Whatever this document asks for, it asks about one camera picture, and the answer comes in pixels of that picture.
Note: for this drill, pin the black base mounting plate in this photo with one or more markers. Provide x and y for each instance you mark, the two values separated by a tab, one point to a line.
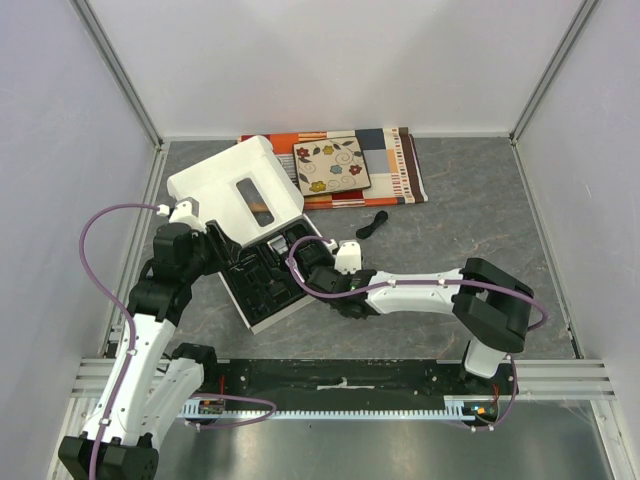
344	383

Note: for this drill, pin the floral square plate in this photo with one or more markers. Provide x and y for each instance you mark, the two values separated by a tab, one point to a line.
332	165

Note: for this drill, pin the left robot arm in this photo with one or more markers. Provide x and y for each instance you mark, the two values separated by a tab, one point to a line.
123	436

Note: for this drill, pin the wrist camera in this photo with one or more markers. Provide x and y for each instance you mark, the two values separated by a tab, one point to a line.
347	256
185	211

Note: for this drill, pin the silver black hair clipper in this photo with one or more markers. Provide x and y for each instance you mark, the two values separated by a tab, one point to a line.
279	246

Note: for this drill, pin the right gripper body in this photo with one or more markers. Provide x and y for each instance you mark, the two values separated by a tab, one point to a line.
308	258

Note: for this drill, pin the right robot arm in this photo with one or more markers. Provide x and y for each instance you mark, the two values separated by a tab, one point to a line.
492	305

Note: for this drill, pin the grey cable duct rail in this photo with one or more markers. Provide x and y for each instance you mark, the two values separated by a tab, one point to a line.
203	410

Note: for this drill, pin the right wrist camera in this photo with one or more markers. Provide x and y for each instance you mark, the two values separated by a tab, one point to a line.
347	256

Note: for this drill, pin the white hair clipper kit box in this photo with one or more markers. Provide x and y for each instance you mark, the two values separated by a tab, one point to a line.
248	192

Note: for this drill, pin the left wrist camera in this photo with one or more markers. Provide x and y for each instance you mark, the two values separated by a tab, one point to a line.
185	211

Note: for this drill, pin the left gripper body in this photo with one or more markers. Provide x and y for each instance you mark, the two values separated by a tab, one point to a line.
195	266

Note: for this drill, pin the patchwork orange cloth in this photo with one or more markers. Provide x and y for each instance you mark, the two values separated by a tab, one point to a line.
391	159

